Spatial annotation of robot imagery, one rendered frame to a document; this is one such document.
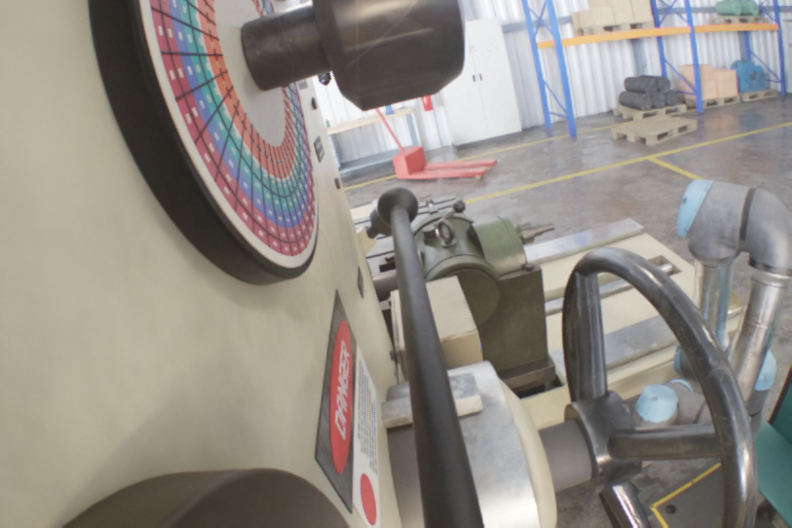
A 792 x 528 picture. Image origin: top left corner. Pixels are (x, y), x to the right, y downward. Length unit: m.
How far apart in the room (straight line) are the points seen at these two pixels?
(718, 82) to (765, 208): 8.37
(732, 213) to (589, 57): 7.96
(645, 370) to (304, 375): 1.25
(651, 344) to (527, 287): 0.66
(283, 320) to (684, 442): 0.27
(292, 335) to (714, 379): 0.24
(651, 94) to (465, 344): 7.59
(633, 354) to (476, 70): 6.28
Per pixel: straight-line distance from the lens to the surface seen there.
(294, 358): 0.17
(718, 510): 1.56
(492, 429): 0.32
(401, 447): 0.33
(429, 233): 0.88
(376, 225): 0.52
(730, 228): 0.80
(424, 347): 0.17
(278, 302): 0.17
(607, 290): 1.71
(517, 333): 0.89
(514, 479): 0.32
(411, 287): 0.21
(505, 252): 0.83
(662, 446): 0.34
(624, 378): 1.34
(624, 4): 7.68
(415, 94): 0.16
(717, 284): 0.91
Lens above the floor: 1.65
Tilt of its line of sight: 22 degrees down
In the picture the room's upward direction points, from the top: 15 degrees counter-clockwise
